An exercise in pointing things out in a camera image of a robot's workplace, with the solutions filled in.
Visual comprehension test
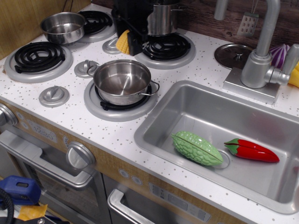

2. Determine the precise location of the grey oven door handle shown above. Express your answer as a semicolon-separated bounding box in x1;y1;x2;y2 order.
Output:
0;130;93;190

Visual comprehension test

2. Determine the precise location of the steel pan with handles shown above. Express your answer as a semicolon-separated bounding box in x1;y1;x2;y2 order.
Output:
86;59;160;106

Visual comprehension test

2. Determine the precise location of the grey dishwasher door handle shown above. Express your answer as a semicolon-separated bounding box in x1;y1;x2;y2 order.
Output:
107;189;153;224

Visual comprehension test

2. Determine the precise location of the steel pot lid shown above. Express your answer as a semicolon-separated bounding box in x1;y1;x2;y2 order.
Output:
214;43;253;70

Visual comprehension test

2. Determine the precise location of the grey stove knob lower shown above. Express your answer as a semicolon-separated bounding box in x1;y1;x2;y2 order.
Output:
39;86;70;108

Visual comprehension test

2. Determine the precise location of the grey stove knob middle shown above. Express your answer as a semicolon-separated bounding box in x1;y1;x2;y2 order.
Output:
74;60;99;78

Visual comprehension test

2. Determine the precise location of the grey stove knob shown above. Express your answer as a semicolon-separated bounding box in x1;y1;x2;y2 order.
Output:
102;37;128;55
39;86;70;108
74;60;99;78

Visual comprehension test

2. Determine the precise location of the green toy bitter gourd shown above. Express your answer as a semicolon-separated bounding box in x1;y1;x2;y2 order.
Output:
171;131;224;166

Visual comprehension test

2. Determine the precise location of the black cable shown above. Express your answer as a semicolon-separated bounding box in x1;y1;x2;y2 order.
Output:
0;188;14;224

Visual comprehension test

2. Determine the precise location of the purple toy onion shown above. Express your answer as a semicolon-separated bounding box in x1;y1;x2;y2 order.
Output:
269;44;290;69

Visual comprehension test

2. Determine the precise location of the silver oven dial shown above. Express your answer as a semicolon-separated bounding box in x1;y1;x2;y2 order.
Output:
0;104;18;126
66;141;96;169

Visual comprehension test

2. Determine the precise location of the small steel bowl pot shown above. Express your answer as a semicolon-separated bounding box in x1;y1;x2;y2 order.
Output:
40;12;86;44

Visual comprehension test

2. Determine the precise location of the front left black burner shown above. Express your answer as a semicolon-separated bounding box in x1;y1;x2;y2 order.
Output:
4;42;73;84

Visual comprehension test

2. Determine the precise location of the red toy chili pepper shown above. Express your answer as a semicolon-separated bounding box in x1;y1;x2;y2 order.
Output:
224;138;280;162

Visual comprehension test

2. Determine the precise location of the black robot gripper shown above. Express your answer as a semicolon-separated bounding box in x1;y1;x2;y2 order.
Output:
111;0;154;56

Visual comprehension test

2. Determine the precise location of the yellow tape piece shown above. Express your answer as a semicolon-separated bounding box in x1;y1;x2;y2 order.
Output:
17;204;48;221

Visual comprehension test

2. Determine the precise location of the yellow toy vegetable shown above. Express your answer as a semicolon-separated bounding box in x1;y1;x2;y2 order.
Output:
288;64;299;88

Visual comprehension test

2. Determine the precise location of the grey toy sink basin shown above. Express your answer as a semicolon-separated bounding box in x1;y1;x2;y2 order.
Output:
134;81;299;214

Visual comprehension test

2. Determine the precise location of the back right black burner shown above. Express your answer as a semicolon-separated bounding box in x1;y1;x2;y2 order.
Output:
135;33;196;70

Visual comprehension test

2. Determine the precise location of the front right black burner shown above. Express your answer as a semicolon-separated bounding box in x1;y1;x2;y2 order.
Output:
84;81;157;122

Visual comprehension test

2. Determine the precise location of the silver oven dial left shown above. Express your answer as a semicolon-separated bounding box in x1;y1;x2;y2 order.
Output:
0;104;18;126

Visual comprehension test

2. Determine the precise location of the grey toy faucet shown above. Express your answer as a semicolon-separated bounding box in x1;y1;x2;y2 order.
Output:
223;0;299;105

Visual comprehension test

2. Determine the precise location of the tall steel stock pot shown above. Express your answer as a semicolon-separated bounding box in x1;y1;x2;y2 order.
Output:
147;1;186;36

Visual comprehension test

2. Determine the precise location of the yellow toy corn cob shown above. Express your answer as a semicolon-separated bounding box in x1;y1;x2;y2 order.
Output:
115;29;130;55

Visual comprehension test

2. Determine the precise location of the blue clamp tool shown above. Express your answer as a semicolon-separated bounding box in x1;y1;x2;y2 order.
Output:
0;175;41;205

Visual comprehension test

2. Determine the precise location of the grey stove knob upper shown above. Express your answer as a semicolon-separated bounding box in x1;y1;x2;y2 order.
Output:
102;37;128;55

